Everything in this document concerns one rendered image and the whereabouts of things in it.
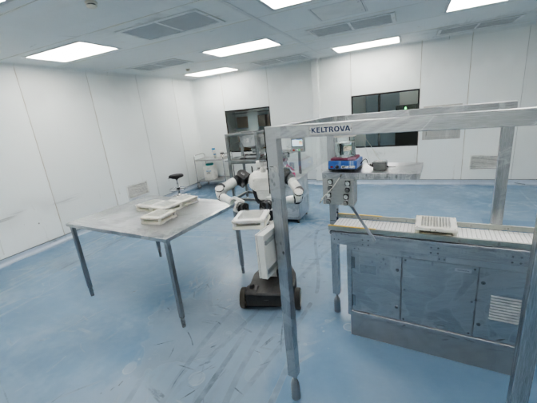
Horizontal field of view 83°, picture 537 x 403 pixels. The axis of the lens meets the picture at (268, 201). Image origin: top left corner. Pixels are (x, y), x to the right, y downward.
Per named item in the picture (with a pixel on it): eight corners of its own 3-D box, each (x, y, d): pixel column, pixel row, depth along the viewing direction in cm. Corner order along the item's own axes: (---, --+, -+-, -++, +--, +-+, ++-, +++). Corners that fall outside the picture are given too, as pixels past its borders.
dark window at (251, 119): (229, 152, 846) (224, 111, 815) (230, 152, 847) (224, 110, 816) (272, 150, 792) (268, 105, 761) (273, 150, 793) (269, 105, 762)
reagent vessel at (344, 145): (332, 158, 213) (330, 131, 207) (337, 154, 225) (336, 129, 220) (353, 157, 205) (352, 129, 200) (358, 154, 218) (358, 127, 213)
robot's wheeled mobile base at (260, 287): (256, 274, 353) (253, 248, 344) (301, 274, 344) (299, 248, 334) (244, 309, 293) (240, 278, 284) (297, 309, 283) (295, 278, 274)
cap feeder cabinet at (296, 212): (266, 221, 530) (262, 179, 509) (278, 211, 579) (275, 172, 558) (300, 224, 504) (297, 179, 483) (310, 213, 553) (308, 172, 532)
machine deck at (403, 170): (322, 178, 213) (321, 173, 212) (337, 167, 245) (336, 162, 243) (419, 180, 183) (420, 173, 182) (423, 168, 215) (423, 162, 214)
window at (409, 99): (352, 148, 709) (351, 96, 677) (352, 148, 710) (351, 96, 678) (417, 145, 653) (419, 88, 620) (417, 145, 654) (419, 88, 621)
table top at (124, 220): (65, 226, 322) (65, 223, 322) (149, 197, 414) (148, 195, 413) (166, 243, 251) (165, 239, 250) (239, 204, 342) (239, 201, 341)
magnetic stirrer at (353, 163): (327, 172, 213) (326, 159, 211) (336, 165, 231) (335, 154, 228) (356, 172, 204) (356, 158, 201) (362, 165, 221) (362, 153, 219)
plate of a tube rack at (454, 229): (414, 229, 198) (414, 227, 198) (415, 217, 219) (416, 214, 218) (458, 233, 187) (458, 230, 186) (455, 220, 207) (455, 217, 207)
